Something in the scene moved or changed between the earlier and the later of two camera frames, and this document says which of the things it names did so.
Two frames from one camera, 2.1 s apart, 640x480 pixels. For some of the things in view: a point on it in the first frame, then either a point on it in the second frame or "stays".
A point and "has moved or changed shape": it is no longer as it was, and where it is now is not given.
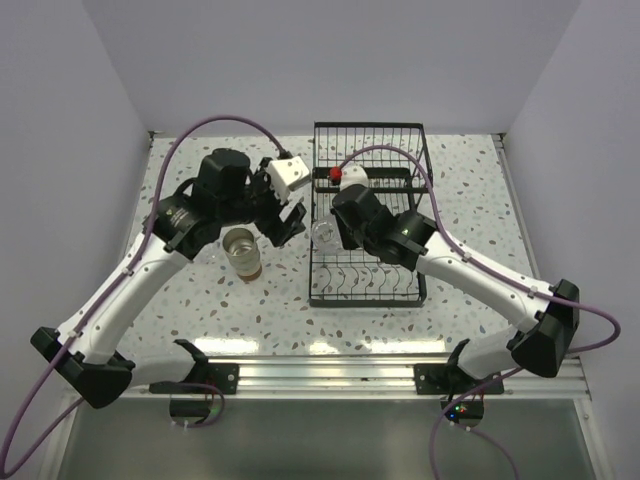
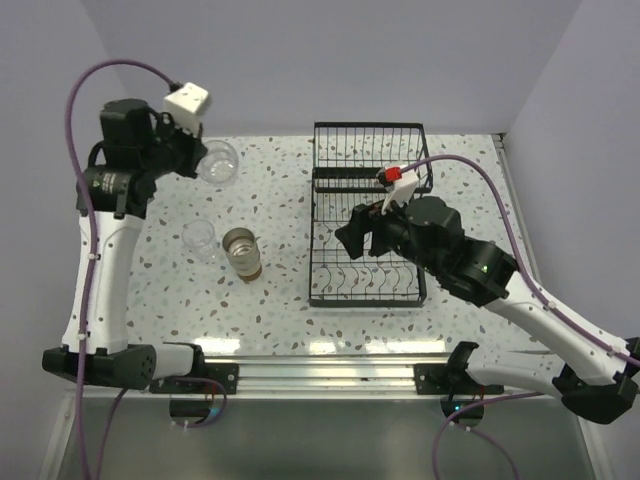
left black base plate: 223,376 stays
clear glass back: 323,236 has moved or changed shape
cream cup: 247,265 stays
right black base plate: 447,380 stays
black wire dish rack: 395,158 stays
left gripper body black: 266,200 to 176,149
